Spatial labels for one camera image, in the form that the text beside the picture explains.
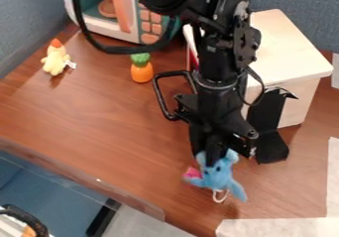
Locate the yellow plush chick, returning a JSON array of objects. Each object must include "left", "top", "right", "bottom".
[{"left": 40, "top": 38, "right": 78, "bottom": 77}]

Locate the toy microwave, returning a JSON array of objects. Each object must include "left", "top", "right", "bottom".
[{"left": 57, "top": 0, "right": 183, "bottom": 46}]

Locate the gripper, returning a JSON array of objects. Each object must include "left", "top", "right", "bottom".
[{"left": 173, "top": 81, "right": 262, "bottom": 166}]

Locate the blue plush toy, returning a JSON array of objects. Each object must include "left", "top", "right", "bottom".
[{"left": 181, "top": 148, "right": 250, "bottom": 204}]

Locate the black strap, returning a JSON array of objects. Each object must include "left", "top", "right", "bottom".
[{"left": 245, "top": 86, "right": 299, "bottom": 165}]

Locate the orange toy carrot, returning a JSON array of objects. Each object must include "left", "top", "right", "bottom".
[{"left": 128, "top": 52, "right": 156, "bottom": 84}]

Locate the black cable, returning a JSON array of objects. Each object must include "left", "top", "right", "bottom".
[{"left": 68, "top": 0, "right": 179, "bottom": 56}]

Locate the cabinet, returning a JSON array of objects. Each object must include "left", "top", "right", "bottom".
[{"left": 181, "top": 8, "right": 335, "bottom": 130}]

